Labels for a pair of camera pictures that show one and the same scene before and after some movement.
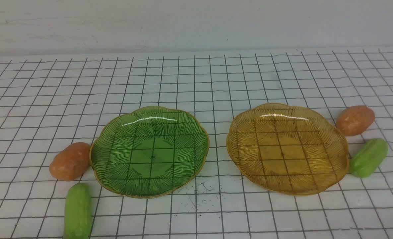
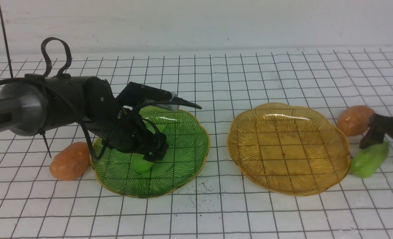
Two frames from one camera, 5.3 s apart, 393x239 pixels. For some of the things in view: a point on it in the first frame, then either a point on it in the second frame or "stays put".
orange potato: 355,120 stays put
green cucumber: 367,158 stays put
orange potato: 71,161 stays put
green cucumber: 78,212 to 142,165
